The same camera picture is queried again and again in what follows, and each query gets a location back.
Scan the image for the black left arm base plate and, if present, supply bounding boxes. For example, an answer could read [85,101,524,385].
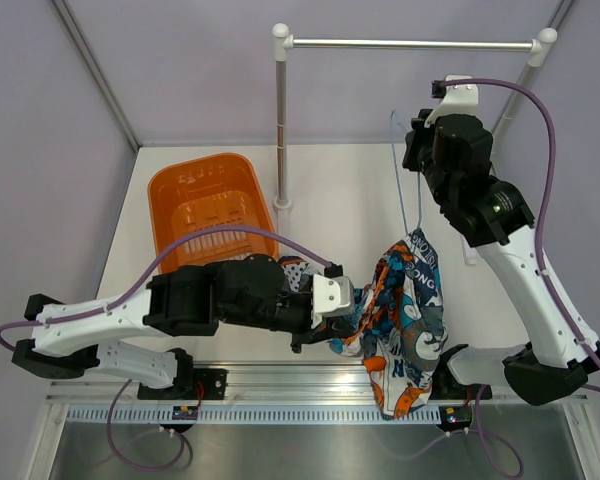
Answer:
[137,367,228,401]

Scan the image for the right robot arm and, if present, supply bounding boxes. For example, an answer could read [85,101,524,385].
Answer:
[402,109,600,406]

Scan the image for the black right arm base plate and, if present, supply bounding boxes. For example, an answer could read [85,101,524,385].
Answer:
[430,371,481,401]

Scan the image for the aluminium mounting rail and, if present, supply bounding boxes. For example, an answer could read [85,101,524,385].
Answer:
[44,360,589,406]

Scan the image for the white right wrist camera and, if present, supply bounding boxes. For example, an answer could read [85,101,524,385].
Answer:
[424,75,479,128]

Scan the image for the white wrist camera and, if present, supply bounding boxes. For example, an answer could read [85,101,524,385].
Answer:
[424,75,479,128]
[311,264,355,328]

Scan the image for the silver clothes rack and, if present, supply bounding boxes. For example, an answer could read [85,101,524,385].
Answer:
[272,23,558,247]

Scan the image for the colourful patterned shorts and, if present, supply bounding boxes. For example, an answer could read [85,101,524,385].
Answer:
[327,227,448,419]

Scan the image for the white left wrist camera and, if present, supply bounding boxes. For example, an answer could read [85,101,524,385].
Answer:
[311,264,355,328]

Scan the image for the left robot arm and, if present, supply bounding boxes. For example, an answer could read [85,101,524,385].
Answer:
[11,254,355,400]

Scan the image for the white slotted cable duct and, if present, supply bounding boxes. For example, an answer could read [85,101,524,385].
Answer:
[67,403,444,426]

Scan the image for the orange plastic basket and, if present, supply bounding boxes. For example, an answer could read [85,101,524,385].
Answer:
[148,153,279,273]

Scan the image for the light blue clothes hanger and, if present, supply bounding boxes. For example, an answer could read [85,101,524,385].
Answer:
[389,110,424,236]

